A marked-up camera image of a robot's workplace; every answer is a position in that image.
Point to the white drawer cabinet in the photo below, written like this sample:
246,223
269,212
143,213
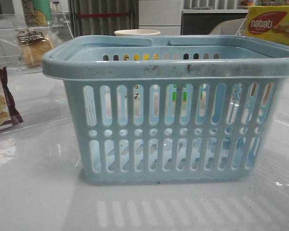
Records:
162,15

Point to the light blue plastic basket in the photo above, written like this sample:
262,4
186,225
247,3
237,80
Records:
169,108

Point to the clear acrylic shelf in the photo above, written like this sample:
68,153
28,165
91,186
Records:
10,51

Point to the brown cracker snack bag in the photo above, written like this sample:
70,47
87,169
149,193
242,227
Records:
9,116

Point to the packaged bread slice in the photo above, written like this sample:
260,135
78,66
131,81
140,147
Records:
33,46

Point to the yellow nabati wafer box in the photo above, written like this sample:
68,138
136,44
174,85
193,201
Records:
269,23

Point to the green cartoon snack package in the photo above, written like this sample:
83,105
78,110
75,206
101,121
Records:
37,12

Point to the cream paper cup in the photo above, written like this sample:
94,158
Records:
137,32

